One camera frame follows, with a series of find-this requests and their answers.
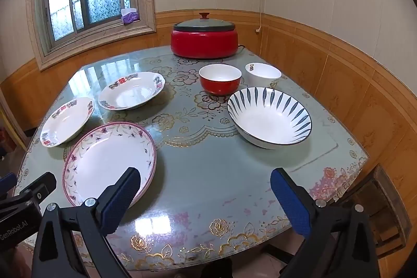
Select white plate red characters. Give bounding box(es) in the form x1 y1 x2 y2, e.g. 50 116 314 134
40 97 95 147
98 72 165 111

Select large blue striped bowl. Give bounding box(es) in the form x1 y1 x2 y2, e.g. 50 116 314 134
227 87 312 150

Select white bowl bear print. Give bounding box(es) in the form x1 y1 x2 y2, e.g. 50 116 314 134
245 62 282 88

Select red bowl white inside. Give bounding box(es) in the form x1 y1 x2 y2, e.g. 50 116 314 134
199 64 242 96

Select wooden stool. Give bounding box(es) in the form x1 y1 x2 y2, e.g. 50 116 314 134
335 165 412 259

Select pink floral rimmed plate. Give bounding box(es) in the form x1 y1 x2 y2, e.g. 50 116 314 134
62 122 157 206

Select floral glass table cover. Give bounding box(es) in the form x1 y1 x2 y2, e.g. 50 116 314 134
14 45 370 272

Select purple tissue pack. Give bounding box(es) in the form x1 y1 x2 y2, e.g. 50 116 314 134
121 8 140 25

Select red electric cooking pot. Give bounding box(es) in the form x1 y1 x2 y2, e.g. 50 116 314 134
170 30 238 59

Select grey pot lid red knob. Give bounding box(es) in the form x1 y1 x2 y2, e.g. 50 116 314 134
173 12 235 32

